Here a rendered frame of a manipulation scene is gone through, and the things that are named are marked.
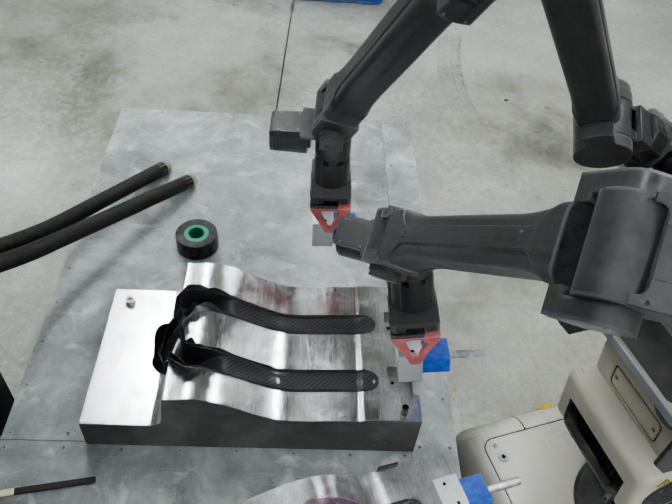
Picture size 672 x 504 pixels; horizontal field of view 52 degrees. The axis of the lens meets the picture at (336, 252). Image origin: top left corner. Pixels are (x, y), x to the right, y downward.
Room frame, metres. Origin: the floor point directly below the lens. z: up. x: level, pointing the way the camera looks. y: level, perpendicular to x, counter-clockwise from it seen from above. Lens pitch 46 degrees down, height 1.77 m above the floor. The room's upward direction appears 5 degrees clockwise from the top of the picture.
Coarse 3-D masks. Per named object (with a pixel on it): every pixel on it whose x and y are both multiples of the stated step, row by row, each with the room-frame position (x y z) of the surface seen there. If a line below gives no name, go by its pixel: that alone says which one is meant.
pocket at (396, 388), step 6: (390, 366) 0.62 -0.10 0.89; (390, 372) 0.62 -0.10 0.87; (396, 372) 0.62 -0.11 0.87; (390, 378) 0.61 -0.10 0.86; (396, 378) 0.62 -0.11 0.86; (390, 384) 0.60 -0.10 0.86; (396, 384) 0.60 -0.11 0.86; (402, 384) 0.61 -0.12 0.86; (408, 384) 0.61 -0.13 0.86; (414, 384) 0.60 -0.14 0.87; (390, 390) 0.59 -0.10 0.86; (396, 390) 0.59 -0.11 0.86; (402, 390) 0.59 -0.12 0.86; (408, 390) 0.60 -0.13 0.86; (414, 390) 0.59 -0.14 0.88; (414, 396) 0.58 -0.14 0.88
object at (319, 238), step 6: (324, 216) 0.87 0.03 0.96; (330, 216) 0.87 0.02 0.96; (318, 222) 0.85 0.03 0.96; (330, 222) 0.85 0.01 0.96; (312, 228) 0.85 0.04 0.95; (318, 228) 0.85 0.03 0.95; (336, 228) 0.85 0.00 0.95; (312, 234) 0.85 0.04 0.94; (318, 234) 0.85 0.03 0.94; (324, 234) 0.85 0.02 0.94; (330, 234) 0.85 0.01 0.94; (312, 240) 0.85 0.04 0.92; (318, 240) 0.85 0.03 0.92; (324, 240) 0.85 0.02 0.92; (330, 240) 0.85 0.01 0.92; (330, 246) 0.85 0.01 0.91
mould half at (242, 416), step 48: (240, 288) 0.72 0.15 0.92; (288, 288) 0.76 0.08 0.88; (336, 288) 0.77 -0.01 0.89; (384, 288) 0.78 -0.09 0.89; (144, 336) 0.65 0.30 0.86; (192, 336) 0.61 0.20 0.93; (240, 336) 0.63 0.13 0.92; (288, 336) 0.66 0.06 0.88; (336, 336) 0.67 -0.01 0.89; (384, 336) 0.68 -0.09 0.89; (96, 384) 0.56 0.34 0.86; (144, 384) 0.57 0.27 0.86; (192, 384) 0.53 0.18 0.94; (240, 384) 0.55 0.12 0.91; (384, 384) 0.58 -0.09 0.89; (96, 432) 0.49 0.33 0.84; (144, 432) 0.50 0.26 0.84; (192, 432) 0.50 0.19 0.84; (240, 432) 0.51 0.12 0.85; (288, 432) 0.51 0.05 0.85; (336, 432) 0.52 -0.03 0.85; (384, 432) 0.52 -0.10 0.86
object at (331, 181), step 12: (348, 156) 0.87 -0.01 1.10; (312, 168) 0.89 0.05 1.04; (324, 168) 0.85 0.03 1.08; (336, 168) 0.85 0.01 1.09; (348, 168) 0.87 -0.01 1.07; (312, 180) 0.86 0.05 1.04; (324, 180) 0.85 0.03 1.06; (336, 180) 0.85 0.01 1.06; (348, 180) 0.87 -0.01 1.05; (312, 192) 0.83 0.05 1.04; (324, 192) 0.84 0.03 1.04; (336, 192) 0.84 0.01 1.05; (348, 192) 0.84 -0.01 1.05; (348, 204) 0.83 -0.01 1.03
